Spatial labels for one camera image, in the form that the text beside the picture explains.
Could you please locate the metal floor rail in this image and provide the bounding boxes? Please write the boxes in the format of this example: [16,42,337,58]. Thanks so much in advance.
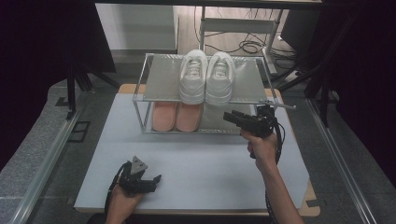
[306,97,377,224]
[10,108,82,224]

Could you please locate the white sneaker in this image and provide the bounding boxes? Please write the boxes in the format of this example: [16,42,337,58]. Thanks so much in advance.
[178,49,209,105]
[205,50,236,106]

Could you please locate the person's left hand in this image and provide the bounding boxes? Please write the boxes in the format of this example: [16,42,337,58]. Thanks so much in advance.
[106,186,144,220]

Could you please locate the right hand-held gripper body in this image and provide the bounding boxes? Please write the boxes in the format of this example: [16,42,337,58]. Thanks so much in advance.
[241,100,296,139]

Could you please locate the wooden table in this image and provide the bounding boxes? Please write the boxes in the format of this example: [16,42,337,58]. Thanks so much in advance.
[74,83,321,217]

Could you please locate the black floor cables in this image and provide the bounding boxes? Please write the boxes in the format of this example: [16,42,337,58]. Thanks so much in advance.
[194,6,297,60]

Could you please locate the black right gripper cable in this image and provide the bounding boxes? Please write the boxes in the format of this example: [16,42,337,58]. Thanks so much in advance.
[264,106,286,224]

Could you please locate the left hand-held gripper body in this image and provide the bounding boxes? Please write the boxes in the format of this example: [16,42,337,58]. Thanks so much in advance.
[118,155,149,196]

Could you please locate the dark box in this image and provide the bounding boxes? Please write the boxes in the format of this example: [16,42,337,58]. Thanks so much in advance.
[279,8,321,54]

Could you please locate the person's right hand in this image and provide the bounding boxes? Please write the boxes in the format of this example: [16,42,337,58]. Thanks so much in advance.
[242,130,278,171]

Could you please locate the white cabinet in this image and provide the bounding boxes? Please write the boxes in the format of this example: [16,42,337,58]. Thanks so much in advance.
[94,3,178,52]

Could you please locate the metal shoe rack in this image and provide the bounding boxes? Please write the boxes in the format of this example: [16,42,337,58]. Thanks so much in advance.
[132,54,281,137]

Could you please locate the pale table cover sheet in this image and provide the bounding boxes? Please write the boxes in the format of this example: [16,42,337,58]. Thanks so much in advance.
[74,92,311,211]

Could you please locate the white desk frame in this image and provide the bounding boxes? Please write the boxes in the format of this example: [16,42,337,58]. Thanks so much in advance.
[198,6,286,76]

